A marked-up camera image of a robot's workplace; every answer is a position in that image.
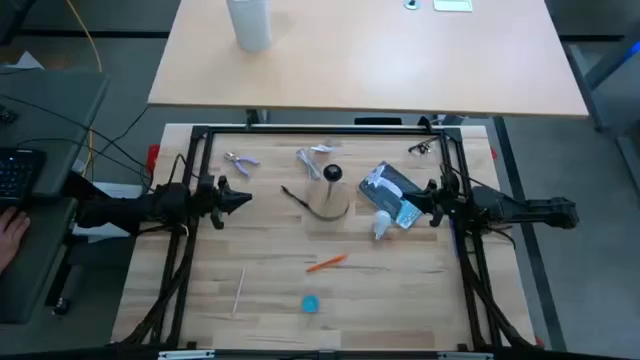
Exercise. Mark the person's hand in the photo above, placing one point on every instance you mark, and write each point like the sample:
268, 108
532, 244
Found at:
11, 235

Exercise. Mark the white lightbulb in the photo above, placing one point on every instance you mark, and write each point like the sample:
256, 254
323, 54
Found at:
382, 222

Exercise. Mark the orange pen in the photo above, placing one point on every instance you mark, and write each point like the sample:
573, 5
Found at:
327, 262

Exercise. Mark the thin wooden stick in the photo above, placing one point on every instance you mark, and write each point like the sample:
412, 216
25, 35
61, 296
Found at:
239, 290

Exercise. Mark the grey side desk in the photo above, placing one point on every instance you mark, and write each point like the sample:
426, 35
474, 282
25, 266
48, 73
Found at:
50, 125

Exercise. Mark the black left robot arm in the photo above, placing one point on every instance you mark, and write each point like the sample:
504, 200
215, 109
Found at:
125, 210

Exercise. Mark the black keyboard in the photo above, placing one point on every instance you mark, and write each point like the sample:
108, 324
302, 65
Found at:
17, 172

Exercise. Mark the wooden base lamp black socket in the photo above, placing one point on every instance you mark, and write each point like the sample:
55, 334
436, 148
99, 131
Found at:
332, 173

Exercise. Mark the white paper card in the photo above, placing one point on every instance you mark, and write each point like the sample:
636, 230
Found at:
452, 5

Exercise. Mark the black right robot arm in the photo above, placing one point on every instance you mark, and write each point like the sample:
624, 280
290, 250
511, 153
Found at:
525, 210

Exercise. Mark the red clamp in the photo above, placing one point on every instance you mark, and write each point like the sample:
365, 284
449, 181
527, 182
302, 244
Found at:
494, 153
153, 157

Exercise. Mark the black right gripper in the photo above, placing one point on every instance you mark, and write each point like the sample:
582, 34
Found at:
447, 200

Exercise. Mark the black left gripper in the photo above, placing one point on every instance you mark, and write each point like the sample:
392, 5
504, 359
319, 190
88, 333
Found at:
215, 197

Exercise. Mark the grey side furniture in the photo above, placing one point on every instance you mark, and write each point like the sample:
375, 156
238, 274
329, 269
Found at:
600, 90

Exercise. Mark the black aluminium rail frame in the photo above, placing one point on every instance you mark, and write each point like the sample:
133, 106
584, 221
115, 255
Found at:
325, 131

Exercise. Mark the black crossbar with silver brackets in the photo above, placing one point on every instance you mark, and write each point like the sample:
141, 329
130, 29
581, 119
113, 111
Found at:
320, 356

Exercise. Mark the beige wooden office table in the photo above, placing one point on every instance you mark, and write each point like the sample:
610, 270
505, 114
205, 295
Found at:
370, 55

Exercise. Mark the blue candle in glass jar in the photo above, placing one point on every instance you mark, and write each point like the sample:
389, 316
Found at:
310, 303

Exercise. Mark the small clear plastic bag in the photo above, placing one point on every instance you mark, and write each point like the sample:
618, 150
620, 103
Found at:
322, 148

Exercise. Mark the white paper sheets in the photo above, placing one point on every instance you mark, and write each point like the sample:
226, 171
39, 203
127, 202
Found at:
120, 190

